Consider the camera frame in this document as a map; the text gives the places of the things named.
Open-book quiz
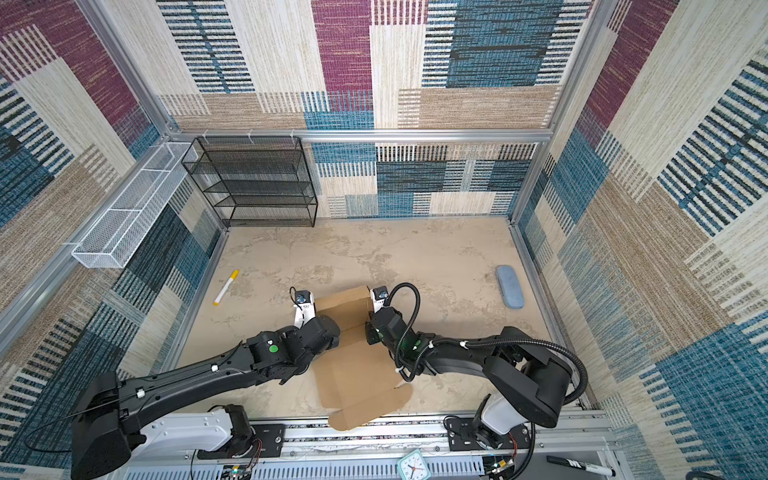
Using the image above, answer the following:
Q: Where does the black corrugated cable conduit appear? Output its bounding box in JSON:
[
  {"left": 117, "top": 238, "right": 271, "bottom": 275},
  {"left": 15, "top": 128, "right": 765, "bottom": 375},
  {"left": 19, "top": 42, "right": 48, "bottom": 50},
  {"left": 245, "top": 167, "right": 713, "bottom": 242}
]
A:
[{"left": 383, "top": 282, "right": 589, "bottom": 406}]

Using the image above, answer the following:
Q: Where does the black marker pen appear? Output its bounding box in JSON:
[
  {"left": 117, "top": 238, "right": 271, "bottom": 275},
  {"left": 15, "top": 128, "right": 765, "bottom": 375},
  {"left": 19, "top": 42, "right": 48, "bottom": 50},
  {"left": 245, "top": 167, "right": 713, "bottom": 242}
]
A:
[{"left": 546, "top": 455, "right": 616, "bottom": 478}]

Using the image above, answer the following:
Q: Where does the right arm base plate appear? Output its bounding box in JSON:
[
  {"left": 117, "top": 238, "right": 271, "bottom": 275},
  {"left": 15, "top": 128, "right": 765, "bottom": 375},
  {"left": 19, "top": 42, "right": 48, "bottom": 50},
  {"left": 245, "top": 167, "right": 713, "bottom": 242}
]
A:
[{"left": 442, "top": 415, "right": 531, "bottom": 452}]

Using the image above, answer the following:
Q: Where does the black wire shelf rack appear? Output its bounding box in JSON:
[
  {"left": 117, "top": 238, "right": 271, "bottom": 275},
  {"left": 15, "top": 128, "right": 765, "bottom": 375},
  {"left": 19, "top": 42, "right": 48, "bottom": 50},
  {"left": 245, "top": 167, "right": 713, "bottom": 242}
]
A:
[{"left": 181, "top": 136, "right": 318, "bottom": 228}]

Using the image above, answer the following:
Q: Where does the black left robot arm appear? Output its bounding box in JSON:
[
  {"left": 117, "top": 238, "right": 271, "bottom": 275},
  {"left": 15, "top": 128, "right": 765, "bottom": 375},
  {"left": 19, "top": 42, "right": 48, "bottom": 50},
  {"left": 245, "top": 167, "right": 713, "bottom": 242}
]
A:
[{"left": 71, "top": 316, "right": 341, "bottom": 479}]

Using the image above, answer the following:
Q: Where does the brown cardboard box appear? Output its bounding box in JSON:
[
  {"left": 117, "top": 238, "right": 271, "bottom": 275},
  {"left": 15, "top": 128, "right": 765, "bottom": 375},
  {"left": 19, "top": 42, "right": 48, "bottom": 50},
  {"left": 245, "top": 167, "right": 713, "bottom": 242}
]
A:
[{"left": 311, "top": 286, "right": 413, "bottom": 431}]

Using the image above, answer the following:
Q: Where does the yellow-capped white marker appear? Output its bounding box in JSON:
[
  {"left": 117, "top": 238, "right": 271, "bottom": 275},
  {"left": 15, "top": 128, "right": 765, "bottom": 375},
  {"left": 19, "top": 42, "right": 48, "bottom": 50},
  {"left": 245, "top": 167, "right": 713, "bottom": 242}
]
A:
[{"left": 213, "top": 270, "right": 240, "bottom": 306}]

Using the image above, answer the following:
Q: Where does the white wire mesh basket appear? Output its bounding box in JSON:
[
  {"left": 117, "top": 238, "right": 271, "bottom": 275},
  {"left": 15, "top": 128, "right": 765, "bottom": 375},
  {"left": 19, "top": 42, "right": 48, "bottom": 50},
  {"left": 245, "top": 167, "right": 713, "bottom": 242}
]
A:
[{"left": 71, "top": 142, "right": 190, "bottom": 269}]

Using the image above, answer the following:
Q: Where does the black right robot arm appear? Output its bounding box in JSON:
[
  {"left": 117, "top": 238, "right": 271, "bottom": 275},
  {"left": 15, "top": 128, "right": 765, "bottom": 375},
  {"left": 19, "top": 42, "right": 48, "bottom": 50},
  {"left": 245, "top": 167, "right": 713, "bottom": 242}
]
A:
[{"left": 366, "top": 306, "right": 588, "bottom": 428}]

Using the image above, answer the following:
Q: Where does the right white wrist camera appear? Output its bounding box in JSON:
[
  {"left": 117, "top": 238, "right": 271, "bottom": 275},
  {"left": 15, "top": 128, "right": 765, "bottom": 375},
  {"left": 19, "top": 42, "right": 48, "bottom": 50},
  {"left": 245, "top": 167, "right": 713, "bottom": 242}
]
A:
[{"left": 370, "top": 286, "right": 389, "bottom": 313}]

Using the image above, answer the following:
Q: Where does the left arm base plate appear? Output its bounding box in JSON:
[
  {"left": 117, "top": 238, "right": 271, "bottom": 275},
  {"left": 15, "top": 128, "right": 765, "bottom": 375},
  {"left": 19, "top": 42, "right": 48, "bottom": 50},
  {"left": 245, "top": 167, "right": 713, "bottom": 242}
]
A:
[{"left": 196, "top": 423, "right": 286, "bottom": 460}]

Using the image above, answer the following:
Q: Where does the small teal alarm clock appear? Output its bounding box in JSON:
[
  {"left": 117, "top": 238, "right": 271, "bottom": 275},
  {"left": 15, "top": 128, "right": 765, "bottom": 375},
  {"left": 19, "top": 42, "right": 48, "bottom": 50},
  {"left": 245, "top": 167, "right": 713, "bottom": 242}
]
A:
[{"left": 397, "top": 450, "right": 432, "bottom": 480}]

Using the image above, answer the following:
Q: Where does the blue-grey glasses case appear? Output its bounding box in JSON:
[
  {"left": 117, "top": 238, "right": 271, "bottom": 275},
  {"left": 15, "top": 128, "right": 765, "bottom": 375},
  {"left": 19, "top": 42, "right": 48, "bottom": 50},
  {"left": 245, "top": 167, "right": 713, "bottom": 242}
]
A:
[{"left": 495, "top": 265, "right": 525, "bottom": 310}]

